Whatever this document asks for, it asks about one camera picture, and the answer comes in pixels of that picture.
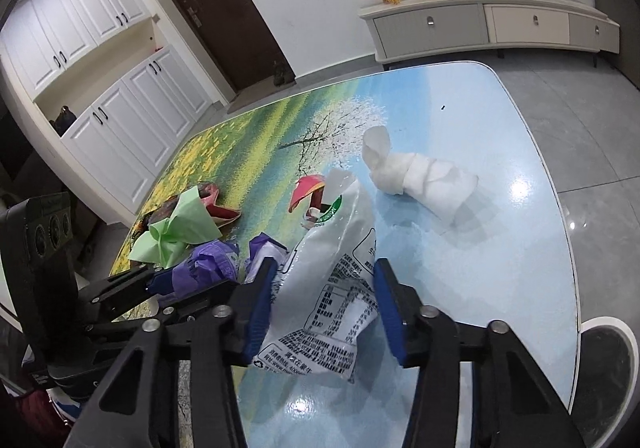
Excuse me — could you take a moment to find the dark brown door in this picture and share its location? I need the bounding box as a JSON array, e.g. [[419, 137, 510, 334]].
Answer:
[[150, 0, 297, 94]]

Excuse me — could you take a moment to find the pair of dark shoes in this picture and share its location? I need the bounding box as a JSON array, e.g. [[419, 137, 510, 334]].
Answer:
[[272, 60, 296, 87]]

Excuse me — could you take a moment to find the white crumpled paper towel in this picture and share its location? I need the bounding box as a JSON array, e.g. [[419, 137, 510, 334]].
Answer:
[[361, 125, 479, 230]]

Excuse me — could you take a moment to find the purple snack wrapper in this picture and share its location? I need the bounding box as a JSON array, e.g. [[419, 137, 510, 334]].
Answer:
[[172, 238, 241, 297]]

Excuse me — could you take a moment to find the white printed plastic bag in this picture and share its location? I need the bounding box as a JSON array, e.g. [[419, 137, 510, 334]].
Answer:
[[252, 168, 382, 384]]

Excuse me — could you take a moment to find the white bin with black liner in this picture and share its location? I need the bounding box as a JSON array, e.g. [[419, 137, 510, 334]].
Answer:
[[572, 315, 639, 448]]

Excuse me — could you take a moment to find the purple and white wrapper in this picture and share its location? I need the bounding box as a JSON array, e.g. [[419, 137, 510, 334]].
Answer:
[[244, 233, 292, 281]]

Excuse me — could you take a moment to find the dark red snack wrapper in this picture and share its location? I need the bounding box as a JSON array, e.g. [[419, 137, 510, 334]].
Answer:
[[134, 182, 242, 235]]

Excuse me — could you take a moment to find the white wall cabinet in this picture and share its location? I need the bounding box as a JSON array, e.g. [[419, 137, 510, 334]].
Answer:
[[0, 0, 152, 104]]

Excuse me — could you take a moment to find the white and grey tv cabinet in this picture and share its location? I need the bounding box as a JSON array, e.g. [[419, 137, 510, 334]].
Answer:
[[357, 0, 622, 70]]

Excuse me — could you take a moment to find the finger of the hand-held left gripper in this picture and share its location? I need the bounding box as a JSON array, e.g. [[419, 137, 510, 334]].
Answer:
[[89, 280, 239, 345], [75, 266, 177, 317]]

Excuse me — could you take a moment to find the white base cabinet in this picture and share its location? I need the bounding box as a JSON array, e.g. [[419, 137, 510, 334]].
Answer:
[[60, 43, 216, 220]]

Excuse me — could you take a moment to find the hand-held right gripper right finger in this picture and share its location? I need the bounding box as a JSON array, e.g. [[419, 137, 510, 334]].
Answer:
[[372, 258, 588, 448]]

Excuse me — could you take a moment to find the red foil snack wrapper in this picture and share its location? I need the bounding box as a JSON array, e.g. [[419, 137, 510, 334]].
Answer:
[[289, 173, 328, 214]]

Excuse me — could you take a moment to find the dark bag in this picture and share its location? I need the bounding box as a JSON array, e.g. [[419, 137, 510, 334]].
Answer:
[[50, 105, 79, 137]]

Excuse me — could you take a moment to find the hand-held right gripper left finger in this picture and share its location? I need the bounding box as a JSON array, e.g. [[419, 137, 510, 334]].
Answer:
[[65, 257, 279, 448]]

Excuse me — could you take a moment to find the dark red cloth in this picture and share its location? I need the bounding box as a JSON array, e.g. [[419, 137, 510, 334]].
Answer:
[[0, 378, 76, 448]]

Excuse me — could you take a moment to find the grey doormat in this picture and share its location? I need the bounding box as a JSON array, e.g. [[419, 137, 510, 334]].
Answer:
[[226, 82, 288, 115]]

